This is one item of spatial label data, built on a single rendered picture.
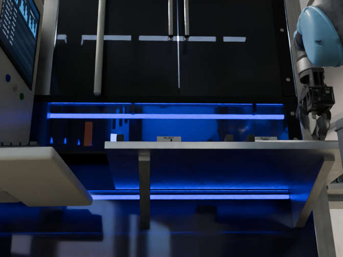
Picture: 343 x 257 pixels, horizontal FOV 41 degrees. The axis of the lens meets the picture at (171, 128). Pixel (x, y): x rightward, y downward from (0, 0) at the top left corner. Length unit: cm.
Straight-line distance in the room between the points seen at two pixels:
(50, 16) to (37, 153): 97
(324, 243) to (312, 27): 90
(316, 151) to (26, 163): 73
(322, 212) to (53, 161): 95
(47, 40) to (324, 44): 120
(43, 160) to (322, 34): 62
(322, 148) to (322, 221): 43
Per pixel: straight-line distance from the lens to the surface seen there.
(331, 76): 550
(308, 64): 141
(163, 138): 162
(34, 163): 106
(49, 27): 188
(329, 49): 90
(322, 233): 163
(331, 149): 127
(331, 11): 91
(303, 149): 125
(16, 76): 150
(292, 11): 197
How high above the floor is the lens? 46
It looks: 22 degrees up
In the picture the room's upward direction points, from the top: 1 degrees counter-clockwise
